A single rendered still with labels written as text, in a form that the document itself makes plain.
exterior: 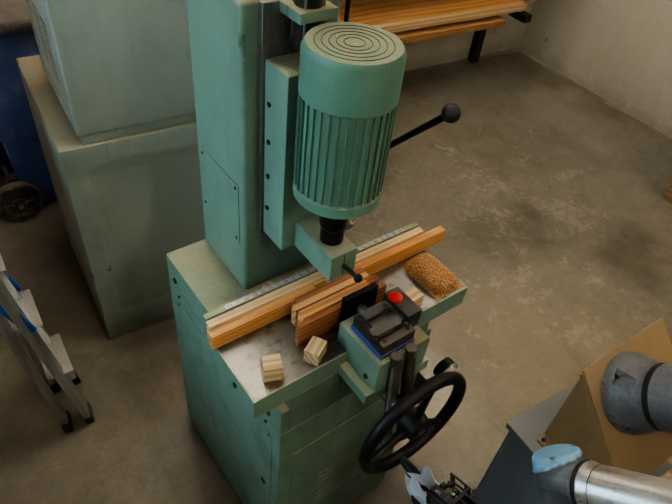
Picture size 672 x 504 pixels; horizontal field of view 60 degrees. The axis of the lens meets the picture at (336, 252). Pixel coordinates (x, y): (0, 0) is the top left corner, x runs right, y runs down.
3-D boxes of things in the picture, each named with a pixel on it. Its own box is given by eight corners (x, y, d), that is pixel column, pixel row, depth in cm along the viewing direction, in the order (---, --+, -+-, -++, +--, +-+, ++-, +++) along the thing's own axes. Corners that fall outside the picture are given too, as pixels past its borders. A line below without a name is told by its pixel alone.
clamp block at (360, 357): (372, 393, 122) (378, 368, 116) (333, 349, 129) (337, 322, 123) (424, 362, 129) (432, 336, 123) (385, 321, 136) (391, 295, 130)
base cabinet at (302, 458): (272, 558, 178) (278, 439, 130) (186, 415, 210) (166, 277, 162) (385, 479, 200) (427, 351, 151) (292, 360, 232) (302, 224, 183)
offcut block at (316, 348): (311, 345, 126) (313, 335, 123) (326, 351, 125) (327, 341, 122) (302, 360, 123) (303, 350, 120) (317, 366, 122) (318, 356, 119)
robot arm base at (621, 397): (644, 340, 142) (684, 343, 133) (661, 416, 143) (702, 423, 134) (593, 366, 133) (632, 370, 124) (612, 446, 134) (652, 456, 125)
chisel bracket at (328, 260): (328, 287, 127) (331, 259, 121) (292, 249, 135) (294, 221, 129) (355, 275, 130) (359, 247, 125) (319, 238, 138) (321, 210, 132)
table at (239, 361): (277, 458, 113) (278, 442, 109) (203, 349, 130) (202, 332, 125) (490, 328, 142) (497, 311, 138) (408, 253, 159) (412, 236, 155)
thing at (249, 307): (211, 342, 124) (210, 327, 120) (206, 336, 125) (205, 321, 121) (420, 244, 153) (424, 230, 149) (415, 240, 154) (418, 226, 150)
